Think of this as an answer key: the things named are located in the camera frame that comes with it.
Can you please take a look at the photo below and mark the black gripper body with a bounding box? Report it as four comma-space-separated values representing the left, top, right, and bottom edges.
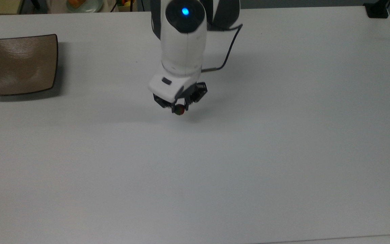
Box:
176, 89, 195, 106

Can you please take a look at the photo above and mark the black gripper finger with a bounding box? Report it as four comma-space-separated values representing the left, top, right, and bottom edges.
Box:
184, 82, 208, 111
153, 95, 177, 113

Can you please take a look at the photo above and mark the brown square ceramic plate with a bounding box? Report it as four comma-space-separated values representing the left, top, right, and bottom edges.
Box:
0, 34, 59, 97

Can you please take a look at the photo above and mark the box of small fruits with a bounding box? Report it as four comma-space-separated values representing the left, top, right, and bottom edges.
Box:
116, 0, 136, 13

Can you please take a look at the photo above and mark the pale green bowl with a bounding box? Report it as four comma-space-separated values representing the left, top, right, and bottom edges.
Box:
66, 0, 105, 14

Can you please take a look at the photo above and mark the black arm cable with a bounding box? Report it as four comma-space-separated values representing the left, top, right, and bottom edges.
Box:
200, 24, 244, 72

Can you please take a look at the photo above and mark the black camera pole base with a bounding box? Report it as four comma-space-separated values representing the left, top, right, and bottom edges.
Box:
363, 0, 390, 19

